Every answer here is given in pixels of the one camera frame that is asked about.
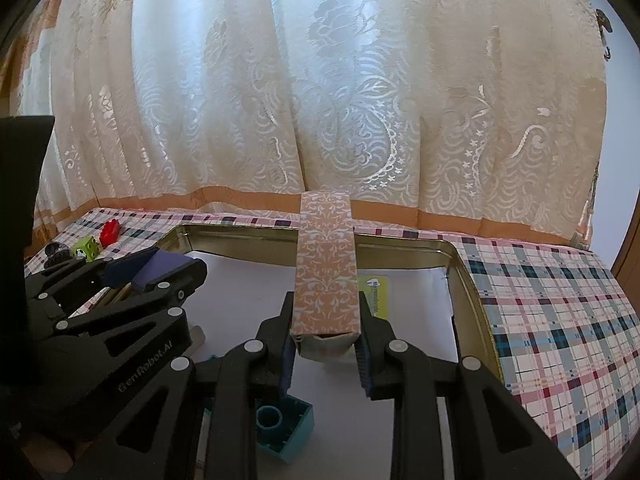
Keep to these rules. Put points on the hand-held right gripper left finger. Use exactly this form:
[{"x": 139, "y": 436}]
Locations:
[{"x": 286, "y": 355}]

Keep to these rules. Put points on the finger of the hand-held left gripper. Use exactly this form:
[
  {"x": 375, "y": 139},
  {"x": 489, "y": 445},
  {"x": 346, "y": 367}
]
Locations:
[
  {"x": 120, "y": 267},
  {"x": 150, "y": 301}
]

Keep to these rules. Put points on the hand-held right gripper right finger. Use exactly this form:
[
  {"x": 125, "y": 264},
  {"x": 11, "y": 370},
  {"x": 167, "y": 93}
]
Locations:
[{"x": 364, "y": 360}]

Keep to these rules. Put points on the red building brick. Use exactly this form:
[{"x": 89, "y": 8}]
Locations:
[{"x": 110, "y": 234}]

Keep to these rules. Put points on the purple block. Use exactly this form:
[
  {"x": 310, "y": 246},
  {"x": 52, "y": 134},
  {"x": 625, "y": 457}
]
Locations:
[{"x": 165, "y": 267}]

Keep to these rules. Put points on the green cube with soccer ball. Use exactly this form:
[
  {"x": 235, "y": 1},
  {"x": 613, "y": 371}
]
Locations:
[{"x": 86, "y": 250}]

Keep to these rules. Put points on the black hair claw clip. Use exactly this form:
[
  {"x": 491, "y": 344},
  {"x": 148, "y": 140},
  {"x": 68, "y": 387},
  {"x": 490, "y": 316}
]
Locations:
[{"x": 56, "y": 254}]

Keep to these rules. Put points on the green carton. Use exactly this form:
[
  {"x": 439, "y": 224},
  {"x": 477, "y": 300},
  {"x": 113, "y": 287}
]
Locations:
[{"x": 380, "y": 295}]

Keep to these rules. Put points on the teal building block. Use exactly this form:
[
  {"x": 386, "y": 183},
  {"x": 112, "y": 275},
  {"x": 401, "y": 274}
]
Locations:
[{"x": 295, "y": 425}]

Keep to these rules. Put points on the orange patterned long box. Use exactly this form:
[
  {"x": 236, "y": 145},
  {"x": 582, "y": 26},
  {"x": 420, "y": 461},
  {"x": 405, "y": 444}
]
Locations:
[{"x": 325, "y": 260}]

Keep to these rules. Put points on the gold tin box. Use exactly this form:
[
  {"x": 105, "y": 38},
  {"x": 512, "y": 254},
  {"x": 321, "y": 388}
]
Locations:
[{"x": 240, "y": 242}]

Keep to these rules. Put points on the plaid tablecloth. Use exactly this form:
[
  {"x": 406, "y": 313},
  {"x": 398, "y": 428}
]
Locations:
[{"x": 550, "y": 320}]

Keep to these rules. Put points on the cream lace curtain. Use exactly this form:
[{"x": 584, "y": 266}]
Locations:
[{"x": 350, "y": 85}]

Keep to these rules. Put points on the wooden door frame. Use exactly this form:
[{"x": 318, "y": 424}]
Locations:
[{"x": 631, "y": 265}]

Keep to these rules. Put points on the metal wall hook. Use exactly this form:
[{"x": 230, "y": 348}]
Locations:
[{"x": 604, "y": 22}]

